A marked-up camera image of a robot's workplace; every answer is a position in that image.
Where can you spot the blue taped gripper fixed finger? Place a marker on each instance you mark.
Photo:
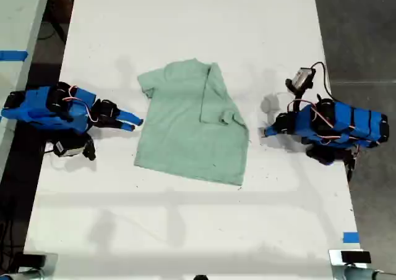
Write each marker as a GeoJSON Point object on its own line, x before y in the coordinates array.
{"type": "Point", "coordinates": [130, 117]}
{"type": "Point", "coordinates": [273, 128]}

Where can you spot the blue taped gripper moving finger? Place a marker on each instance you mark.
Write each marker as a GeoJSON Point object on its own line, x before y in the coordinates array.
{"type": "Point", "coordinates": [269, 134]}
{"type": "Point", "coordinates": [125, 126]}

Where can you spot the pale green T-shirt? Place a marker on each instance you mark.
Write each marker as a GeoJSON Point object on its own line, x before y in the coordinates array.
{"type": "Point", "coordinates": [191, 125]}

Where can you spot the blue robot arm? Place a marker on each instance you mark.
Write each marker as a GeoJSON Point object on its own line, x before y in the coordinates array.
{"type": "Point", "coordinates": [343, 124]}
{"type": "Point", "coordinates": [37, 110]}

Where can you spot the long blue tape strip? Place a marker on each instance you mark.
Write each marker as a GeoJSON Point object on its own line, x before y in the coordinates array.
{"type": "Point", "coordinates": [12, 55]}

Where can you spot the short blue tape piece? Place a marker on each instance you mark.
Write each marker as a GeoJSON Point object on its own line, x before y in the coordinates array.
{"type": "Point", "coordinates": [351, 237]}

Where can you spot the small black box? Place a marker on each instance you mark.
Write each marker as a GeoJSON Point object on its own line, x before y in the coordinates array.
{"type": "Point", "coordinates": [355, 257]}
{"type": "Point", "coordinates": [32, 260]}

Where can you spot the round black object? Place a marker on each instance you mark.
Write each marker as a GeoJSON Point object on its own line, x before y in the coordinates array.
{"type": "Point", "coordinates": [200, 277]}

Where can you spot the grey metal tube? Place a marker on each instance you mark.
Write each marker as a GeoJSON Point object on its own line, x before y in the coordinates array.
{"type": "Point", "coordinates": [21, 275]}
{"type": "Point", "coordinates": [365, 274]}

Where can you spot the camera black stalk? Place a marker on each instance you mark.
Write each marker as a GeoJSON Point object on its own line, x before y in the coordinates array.
{"type": "Point", "coordinates": [89, 148]}
{"type": "Point", "coordinates": [297, 91]}

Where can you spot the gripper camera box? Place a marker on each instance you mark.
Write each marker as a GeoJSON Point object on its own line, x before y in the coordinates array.
{"type": "Point", "coordinates": [303, 77]}
{"type": "Point", "coordinates": [68, 147]}

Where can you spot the metal corner bracket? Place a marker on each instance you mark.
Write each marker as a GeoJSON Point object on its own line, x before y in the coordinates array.
{"type": "Point", "coordinates": [334, 258]}
{"type": "Point", "coordinates": [52, 263]}

